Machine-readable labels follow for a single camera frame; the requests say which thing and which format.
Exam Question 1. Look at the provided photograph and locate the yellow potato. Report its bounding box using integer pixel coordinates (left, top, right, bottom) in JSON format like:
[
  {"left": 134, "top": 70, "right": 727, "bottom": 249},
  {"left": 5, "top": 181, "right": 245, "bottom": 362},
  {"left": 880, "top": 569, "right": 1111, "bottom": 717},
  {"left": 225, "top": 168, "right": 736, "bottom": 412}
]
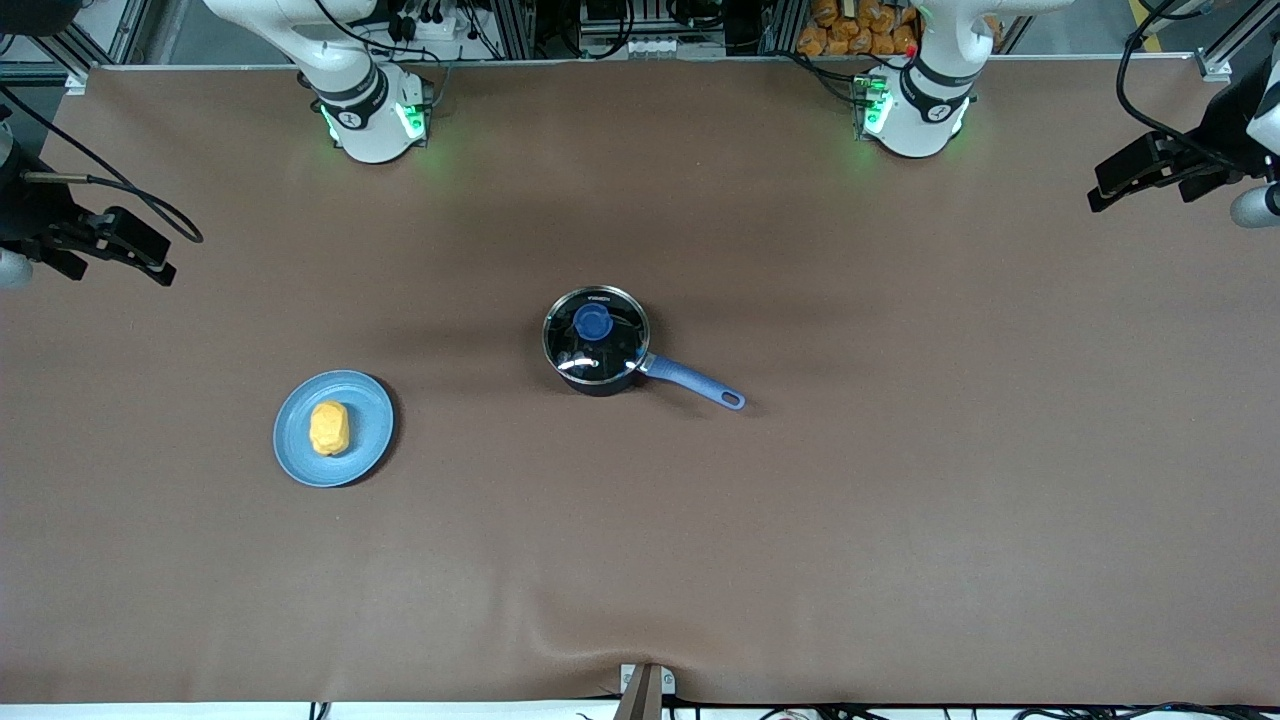
[{"left": 309, "top": 401, "right": 352, "bottom": 457}]

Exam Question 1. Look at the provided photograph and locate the glass lid with blue knob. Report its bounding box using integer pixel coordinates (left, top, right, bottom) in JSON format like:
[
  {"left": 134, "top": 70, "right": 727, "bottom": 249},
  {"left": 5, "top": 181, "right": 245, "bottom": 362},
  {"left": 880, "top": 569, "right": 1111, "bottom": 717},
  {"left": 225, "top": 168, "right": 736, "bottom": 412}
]
[{"left": 543, "top": 286, "right": 651, "bottom": 387}]

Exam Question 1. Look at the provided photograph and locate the blue round plate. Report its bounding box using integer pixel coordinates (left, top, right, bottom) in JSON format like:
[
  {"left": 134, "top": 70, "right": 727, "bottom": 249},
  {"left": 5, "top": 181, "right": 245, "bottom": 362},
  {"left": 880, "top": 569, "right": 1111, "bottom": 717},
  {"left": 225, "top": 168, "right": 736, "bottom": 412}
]
[{"left": 273, "top": 370, "right": 396, "bottom": 489}]

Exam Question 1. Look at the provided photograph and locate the pile of orange toy foods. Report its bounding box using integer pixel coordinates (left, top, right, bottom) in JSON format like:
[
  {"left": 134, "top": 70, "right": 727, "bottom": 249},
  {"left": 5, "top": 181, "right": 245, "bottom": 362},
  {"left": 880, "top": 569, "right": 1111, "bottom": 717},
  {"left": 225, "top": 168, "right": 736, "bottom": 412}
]
[{"left": 797, "top": 0, "right": 919, "bottom": 58}]

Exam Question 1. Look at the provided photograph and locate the white power strip with plugs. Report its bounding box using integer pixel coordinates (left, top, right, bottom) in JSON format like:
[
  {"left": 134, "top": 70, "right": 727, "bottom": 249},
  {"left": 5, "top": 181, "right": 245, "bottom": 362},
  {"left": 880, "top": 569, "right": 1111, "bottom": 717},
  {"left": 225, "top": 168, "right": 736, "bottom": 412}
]
[{"left": 385, "top": 0, "right": 471, "bottom": 43}]

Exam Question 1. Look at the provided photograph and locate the brown table mat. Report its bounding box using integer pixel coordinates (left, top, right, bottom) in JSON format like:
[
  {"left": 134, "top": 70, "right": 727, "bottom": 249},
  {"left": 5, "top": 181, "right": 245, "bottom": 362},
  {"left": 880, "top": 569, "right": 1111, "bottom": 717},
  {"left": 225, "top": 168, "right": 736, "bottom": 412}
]
[{"left": 0, "top": 55, "right": 1280, "bottom": 706}]

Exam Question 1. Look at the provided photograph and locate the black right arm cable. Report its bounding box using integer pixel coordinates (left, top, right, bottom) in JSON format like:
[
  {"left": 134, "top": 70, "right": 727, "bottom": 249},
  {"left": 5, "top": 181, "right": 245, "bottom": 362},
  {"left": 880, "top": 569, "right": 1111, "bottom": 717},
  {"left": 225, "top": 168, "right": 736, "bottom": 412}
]
[{"left": 0, "top": 85, "right": 204, "bottom": 244}]

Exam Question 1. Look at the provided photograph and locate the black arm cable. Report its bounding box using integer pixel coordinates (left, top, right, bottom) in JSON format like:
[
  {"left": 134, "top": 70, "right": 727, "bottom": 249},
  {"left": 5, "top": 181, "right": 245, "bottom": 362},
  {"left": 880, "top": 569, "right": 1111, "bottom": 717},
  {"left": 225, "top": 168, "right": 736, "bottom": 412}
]
[
  {"left": 1116, "top": 0, "right": 1241, "bottom": 171},
  {"left": 0, "top": 85, "right": 204, "bottom": 244}
]

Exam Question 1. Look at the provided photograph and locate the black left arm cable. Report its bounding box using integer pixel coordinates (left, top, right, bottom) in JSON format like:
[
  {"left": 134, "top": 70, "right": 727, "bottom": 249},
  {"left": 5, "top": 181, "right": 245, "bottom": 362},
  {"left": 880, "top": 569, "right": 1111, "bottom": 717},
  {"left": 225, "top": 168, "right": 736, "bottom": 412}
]
[{"left": 1116, "top": 0, "right": 1241, "bottom": 171}]

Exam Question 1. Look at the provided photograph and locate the diagonal aluminium frame bar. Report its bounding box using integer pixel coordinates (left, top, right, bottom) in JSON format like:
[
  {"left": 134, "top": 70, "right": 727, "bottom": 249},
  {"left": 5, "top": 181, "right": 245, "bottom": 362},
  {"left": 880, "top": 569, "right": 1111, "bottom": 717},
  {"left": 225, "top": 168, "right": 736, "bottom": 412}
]
[
  {"left": 1195, "top": 0, "right": 1280, "bottom": 83},
  {"left": 0, "top": 20, "right": 131, "bottom": 96}
]

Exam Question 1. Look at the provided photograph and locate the aluminium frame post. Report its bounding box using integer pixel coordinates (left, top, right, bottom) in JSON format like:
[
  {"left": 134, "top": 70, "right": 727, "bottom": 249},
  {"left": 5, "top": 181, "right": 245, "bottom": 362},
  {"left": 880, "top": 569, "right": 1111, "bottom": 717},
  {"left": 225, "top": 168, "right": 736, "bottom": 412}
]
[
  {"left": 757, "top": 0, "right": 801, "bottom": 56},
  {"left": 487, "top": 0, "right": 536, "bottom": 61}
]

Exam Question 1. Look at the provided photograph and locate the black pot with blue handle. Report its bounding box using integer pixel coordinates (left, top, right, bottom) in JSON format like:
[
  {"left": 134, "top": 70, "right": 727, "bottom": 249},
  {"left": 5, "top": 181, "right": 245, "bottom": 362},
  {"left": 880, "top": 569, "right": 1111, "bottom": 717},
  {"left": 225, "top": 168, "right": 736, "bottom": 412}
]
[{"left": 542, "top": 285, "right": 747, "bottom": 412}]

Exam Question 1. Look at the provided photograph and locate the metal bracket with brown post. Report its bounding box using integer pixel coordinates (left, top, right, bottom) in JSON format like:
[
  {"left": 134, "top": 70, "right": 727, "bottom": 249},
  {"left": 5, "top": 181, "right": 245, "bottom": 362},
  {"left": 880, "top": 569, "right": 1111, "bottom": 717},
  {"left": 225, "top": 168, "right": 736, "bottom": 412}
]
[{"left": 615, "top": 662, "right": 677, "bottom": 720}]

